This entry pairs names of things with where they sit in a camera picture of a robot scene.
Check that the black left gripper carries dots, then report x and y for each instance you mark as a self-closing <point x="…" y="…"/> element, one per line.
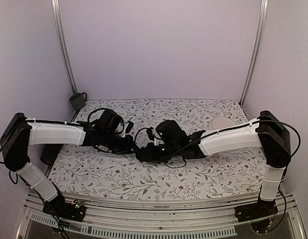
<point x="130" y="144"/>

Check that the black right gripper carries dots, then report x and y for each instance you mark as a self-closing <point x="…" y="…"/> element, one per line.
<point x="148" y="152"/>

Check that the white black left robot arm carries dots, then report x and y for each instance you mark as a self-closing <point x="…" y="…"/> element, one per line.
<point x="109" y="131"/>

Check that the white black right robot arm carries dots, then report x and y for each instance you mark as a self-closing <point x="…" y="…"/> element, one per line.
<point x="265" y="132"/>

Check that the floral patterned table mat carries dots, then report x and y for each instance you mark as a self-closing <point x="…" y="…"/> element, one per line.
<point x="85" y="171"/>

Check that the grey mug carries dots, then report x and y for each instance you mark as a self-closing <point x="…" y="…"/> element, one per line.
<point x="78" y="100"/>

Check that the white round plate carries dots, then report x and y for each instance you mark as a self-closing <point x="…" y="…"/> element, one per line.
<point x="220" y="123"/>

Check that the black cylinder object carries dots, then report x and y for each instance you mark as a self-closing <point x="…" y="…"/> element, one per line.
<point x="50" y="153"/>

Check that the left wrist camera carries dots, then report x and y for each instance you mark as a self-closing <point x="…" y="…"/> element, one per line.
<point x="128" y="125"/>

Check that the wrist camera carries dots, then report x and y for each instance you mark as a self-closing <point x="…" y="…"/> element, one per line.
<point x="128" y="125"/>
<point x="151" y="136"/>

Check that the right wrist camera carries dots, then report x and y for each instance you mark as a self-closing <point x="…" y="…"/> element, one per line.
<point x="151" y="136"/>

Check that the front aluminium rail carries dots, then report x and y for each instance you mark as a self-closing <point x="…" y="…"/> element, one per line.
<point x="193" y="219"/>

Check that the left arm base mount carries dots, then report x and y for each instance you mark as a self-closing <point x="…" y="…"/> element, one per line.
<point x="61" y="209"/>

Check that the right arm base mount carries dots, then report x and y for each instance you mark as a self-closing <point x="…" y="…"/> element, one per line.
<point x="256" y="210"/>

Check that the left aluminium frame post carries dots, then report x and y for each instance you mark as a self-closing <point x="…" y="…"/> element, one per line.
<point x="62" y="42"/>

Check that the aluminium frame post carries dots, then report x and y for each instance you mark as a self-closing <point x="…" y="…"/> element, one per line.
<point x="256" y="49"/>
<point x="62" y="42"/>

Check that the right aluminium frame post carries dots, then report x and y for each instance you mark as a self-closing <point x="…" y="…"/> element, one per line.
<point x="256" y="49"/>

